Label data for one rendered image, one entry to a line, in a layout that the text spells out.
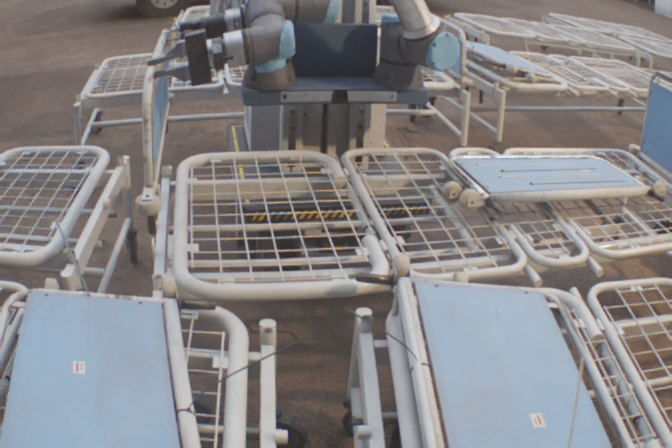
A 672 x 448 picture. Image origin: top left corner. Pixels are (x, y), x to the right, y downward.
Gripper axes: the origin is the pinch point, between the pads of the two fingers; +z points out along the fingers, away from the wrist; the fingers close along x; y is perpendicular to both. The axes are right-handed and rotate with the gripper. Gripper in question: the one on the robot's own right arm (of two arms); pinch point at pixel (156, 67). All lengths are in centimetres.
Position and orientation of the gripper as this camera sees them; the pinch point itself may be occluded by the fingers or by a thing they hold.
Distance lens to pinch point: 163.0
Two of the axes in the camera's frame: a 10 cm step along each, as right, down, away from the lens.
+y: -1.6, -3.9, 9.1
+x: -1.3, -9.0, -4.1
